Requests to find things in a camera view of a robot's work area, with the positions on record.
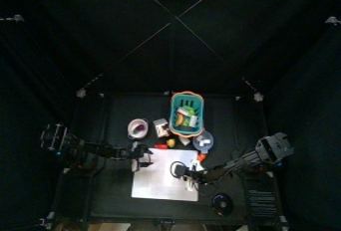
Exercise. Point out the black round disc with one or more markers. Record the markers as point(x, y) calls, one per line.
point(223, 204)

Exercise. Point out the yellow toy fruit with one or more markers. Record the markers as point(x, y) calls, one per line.
point(171, 142)

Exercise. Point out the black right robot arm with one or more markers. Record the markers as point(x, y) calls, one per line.
point(260, 155)

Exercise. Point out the black label plate white text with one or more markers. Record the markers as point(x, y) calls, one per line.
point(263, 201)

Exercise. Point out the white rectangular mat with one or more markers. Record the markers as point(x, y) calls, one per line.
point(160, 182)

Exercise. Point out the purple toy eggplant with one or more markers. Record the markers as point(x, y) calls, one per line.
point(141, 128)

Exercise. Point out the green toy vegetable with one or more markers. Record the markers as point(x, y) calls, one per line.
point(191, 110)

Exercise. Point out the teal basket with orange rim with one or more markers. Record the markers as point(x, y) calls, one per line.
point(177, 102)

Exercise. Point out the red toy food piece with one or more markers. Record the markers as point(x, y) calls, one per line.
point(161, 146)

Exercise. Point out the small beige box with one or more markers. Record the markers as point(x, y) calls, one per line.
point(161, 127)

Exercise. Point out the orange toy food piece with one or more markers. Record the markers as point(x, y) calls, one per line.
point(203, 157)

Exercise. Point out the yellow toy banana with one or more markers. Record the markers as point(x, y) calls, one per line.
point(179, 120)

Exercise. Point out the white bowl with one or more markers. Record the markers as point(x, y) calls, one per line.
point(133, 132)

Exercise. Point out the white toy food block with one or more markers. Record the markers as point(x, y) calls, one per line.
point(193, 121)
point(183, 112)

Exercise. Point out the light blue bowl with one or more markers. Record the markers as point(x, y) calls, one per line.
point(197, 138)

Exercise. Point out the silver frame clamp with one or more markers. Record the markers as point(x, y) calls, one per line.
point(81, 92)
point(332, 20)
point(17, 18)
point(259, 96)

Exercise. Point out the white triangular toy piece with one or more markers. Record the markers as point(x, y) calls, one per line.
point(184, 140)

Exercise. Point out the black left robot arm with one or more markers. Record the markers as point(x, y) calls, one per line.
point(76, 143)

